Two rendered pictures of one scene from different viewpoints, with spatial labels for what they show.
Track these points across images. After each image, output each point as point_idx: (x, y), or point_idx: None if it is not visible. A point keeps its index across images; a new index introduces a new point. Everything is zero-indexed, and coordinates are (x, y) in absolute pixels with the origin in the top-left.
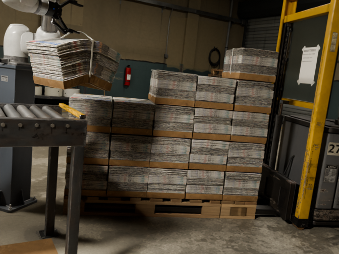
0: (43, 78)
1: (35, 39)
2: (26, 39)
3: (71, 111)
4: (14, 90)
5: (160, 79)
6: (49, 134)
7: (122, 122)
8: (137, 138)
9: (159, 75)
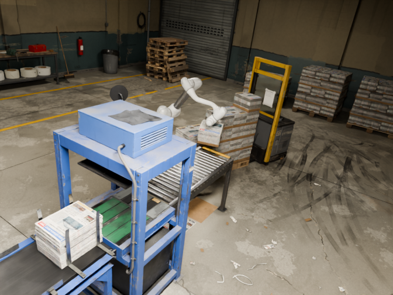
0: (205, 142)
1: (171, 112)
2: (169, 113)
3: (220, 154)
4: None
5: (221, 120)
6: (227, 168)
7: None
8: (212, 146)
9: (221, 118)
